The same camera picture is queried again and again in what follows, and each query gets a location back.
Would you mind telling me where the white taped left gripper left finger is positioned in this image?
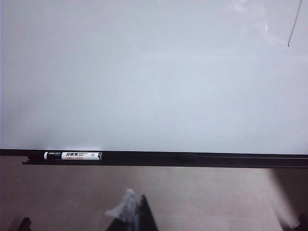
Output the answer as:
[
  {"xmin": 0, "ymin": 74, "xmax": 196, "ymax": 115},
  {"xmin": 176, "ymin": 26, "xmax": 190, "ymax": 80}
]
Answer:
[{"xmin": 104, "ymin": 188, "xmax": 140, "ymax": 231}]

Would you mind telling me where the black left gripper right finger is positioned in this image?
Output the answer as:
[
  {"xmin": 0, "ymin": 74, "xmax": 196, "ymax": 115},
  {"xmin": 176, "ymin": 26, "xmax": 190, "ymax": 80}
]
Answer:
[{"xmin": 138, "ymin": 194, "xmax": 159, "ymax": 231}]

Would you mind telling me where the black white whiteboard marker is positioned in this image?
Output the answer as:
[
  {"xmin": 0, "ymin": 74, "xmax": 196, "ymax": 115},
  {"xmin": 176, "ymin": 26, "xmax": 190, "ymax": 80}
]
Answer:
[{"xmin": 43, "ymin": 151, "xmax": 103, "ymax": 162}]

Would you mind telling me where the black whiteboard pen tray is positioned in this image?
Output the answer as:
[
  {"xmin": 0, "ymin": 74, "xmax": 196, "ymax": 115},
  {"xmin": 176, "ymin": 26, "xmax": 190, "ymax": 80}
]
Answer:
[{"xmin": 0, "ymin": 148, "xmax": 308, "ymax": 169}]

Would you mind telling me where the white glossy whiteboard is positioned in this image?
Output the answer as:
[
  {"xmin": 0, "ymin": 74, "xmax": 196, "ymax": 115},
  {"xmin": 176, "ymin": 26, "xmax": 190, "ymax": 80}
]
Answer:
[{"xmin": 0, "ymin": 0, "xmax": 308, "ymax": 155}]

